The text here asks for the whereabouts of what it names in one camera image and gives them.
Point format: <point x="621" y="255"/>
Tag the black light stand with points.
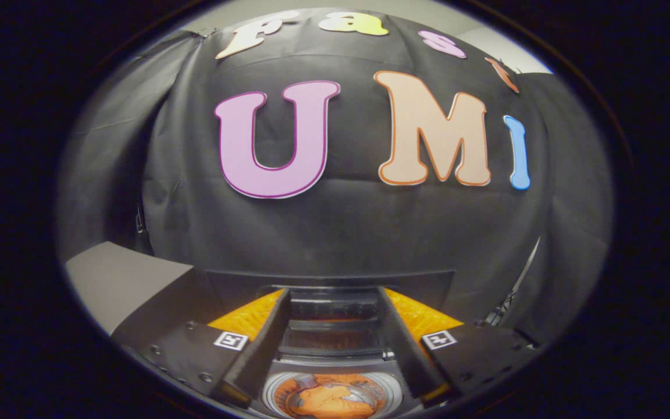
<point x="509" y="299"/>

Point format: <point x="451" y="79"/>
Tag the beige cabinet with dark sides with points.
<point x="120" y="279"/>

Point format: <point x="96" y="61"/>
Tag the orange garment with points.
<point x="329" y="401"/>

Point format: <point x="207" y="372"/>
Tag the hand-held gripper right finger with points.
<point x="407" y="343"/>

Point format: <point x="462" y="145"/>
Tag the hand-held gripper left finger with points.
<point x="262" y="343"/>

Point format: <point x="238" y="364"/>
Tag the black backdrop cloth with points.
<point x="341" y="233"/>

